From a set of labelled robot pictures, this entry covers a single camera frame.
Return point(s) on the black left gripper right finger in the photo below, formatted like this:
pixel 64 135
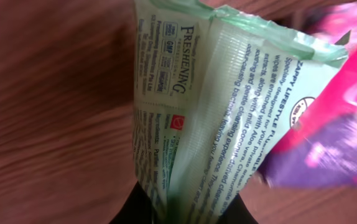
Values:
pixel 237 213

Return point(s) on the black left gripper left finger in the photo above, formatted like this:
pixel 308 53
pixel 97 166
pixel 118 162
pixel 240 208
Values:
pixel 137 209

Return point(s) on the red floral pantyliner pack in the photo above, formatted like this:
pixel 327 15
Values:
pixel 321 149

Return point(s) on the green wet wipes pack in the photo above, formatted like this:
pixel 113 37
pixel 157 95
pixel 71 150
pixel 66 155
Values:
pixel 213 94

